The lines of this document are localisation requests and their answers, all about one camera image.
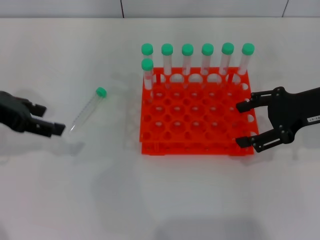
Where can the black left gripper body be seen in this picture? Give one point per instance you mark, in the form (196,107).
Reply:
(12,112)

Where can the green-capped clear test tube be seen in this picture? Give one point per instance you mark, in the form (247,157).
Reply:
(248,48)
(227,48)
(207,49)
(167,49)
(147,64)
(187,49)
(147,48)
(101,92)

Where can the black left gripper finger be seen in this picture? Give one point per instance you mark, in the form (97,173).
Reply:
(50,128)
(37,110)

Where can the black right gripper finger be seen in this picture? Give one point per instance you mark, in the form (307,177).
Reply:
(246,142)
(246,105)

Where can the orange plastic test tube rack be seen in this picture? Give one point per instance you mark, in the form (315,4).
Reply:
(186,109)

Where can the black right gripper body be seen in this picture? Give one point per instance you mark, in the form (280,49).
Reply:
(290,110)

